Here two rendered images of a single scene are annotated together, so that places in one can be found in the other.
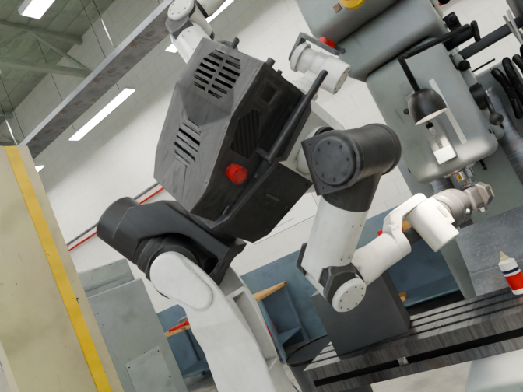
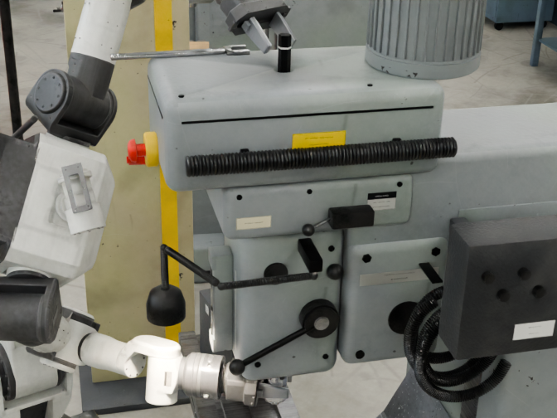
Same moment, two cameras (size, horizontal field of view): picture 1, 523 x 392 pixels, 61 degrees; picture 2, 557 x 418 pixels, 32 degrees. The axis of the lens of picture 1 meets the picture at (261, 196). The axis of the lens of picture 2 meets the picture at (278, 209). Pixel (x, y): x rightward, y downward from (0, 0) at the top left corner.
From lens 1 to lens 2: 1.95 m
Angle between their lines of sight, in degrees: 56
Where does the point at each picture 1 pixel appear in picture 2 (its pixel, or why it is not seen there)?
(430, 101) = (149, 311)
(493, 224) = (428, 402)
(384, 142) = (19, 332)
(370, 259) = (91, 357)
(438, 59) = (240, 264)
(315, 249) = not seen: hidden behind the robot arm
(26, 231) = not seen: outside the picture
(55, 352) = (123, 75)
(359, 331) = not seen: hidden behind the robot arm
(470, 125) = (239, 343)
